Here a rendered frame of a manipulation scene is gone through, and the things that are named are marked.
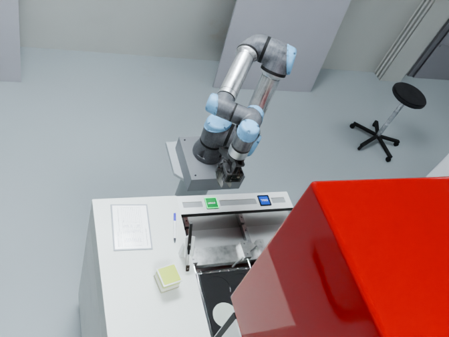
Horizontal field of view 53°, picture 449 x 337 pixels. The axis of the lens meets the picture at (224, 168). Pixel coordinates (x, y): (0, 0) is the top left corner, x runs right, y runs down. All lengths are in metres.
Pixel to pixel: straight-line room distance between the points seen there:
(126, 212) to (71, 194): 1.26
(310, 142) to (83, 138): 1.91
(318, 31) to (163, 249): 2.91
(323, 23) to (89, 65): 2.03
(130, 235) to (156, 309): 0.31
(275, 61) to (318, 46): 2.41
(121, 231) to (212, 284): 0.41
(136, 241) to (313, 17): 2.88
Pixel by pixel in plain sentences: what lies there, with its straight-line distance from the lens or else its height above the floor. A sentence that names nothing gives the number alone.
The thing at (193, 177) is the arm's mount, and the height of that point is 0.91.
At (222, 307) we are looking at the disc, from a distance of 1.83.
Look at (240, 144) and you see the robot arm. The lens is 1.64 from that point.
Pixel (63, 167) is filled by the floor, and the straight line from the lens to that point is 3.22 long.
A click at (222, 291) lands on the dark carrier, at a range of 1.85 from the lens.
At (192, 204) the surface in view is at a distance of 1.96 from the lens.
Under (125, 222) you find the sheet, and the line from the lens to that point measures 1.83.
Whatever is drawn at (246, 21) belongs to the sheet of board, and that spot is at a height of 0.64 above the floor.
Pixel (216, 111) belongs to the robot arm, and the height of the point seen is 1.40.
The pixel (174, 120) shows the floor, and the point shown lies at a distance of 3.69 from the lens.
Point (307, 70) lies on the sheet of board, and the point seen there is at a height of 0.24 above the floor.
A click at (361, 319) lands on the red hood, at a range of 0.93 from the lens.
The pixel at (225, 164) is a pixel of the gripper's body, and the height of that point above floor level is 1.24.
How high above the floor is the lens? 2.49
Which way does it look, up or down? 46 degrees down
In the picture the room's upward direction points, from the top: 25 degrees clockwise
